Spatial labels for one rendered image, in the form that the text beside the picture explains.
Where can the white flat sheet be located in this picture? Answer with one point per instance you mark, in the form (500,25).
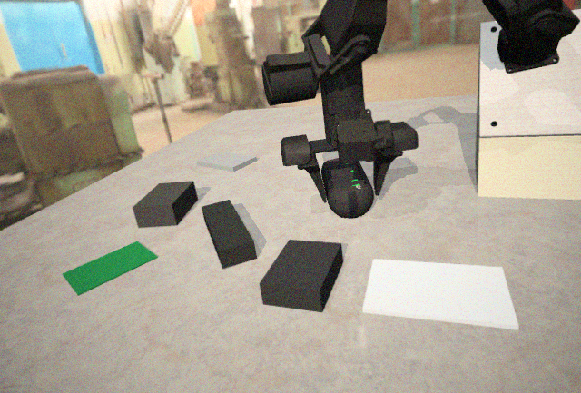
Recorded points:
(458,293)

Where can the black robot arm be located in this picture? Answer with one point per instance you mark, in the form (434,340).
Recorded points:
(531,30)

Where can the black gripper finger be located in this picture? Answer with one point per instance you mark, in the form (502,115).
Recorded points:
(380,167)
(314,171)

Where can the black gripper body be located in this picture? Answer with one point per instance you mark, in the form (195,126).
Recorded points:
(297,150)

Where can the dark grey controller unit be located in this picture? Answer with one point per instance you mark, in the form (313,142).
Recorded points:
(348,191)

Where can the flat green rectangular plate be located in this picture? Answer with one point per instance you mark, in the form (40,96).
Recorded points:
(108,267)

